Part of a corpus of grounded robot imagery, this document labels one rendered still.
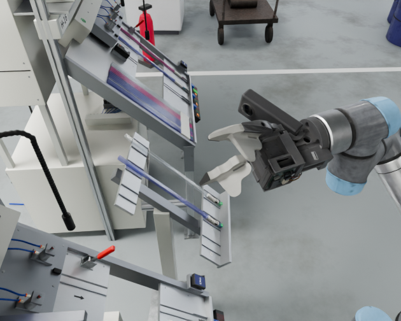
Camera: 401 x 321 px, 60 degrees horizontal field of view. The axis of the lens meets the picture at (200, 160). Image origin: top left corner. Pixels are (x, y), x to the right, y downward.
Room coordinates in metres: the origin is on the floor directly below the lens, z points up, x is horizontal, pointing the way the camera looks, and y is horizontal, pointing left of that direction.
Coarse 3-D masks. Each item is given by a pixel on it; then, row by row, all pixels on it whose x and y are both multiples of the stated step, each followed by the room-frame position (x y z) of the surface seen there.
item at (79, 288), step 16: (80, 256) 0.49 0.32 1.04; (64, 272) 0.43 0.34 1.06; (80, 272) 0.45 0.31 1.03; (96, 272) 0.47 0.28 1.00; (64, 288) 0.40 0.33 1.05; (80, 288) 0.41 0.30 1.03; (96, 288) 0.42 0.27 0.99; (64, 304) 0.36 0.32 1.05; (80, 304) 0.37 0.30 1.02; (96, 304) 0.38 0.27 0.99; (96, 320) 0.34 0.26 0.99
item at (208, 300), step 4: (208, 296) 0.52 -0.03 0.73; (208, 300) 0.51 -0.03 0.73; (208, 304) 0.49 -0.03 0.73; (208, 308) 0.48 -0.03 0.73; (212, 308) 0.48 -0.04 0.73; (208, 312) 0.47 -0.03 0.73; (212, 312) 0.47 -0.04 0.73; (208, 316) 0.46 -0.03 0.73; (212, 316) 0.46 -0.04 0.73; (208, 320) 0.44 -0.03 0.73; (212, 320) 0.44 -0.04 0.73
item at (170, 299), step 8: (160, 288) 0.49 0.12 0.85; (168, 288) 0.50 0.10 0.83; (176, 288) 0.52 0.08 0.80; (160, 296) 0.47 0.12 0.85; (168, 296) 0.48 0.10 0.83; (176, 296) 0.49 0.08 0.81; (184, 296) 0.50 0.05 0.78; (192, 296) 0.51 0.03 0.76; (160, 304) 0.44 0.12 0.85; (168, 304) 0.45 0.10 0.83; (176, 304) 0.46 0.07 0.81; (184, 304) 0.47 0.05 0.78; (192, 304) 0.48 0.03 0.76; (200, 304) 0.49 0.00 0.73; (160, 312) 0.42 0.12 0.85; (168, 312) 0.43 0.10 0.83; (176, 312) 0.44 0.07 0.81; (184, 312) 0.45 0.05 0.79; (192, 312) 0.46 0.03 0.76; (200, 312) 0.47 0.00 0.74; (160, 320) 0.40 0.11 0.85; (168, 320) 0.41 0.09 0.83; (176, 320) 0.41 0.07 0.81; (184, 320) 0.42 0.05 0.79; (192, 320) 0.43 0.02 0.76; (200, 320) 0.45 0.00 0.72
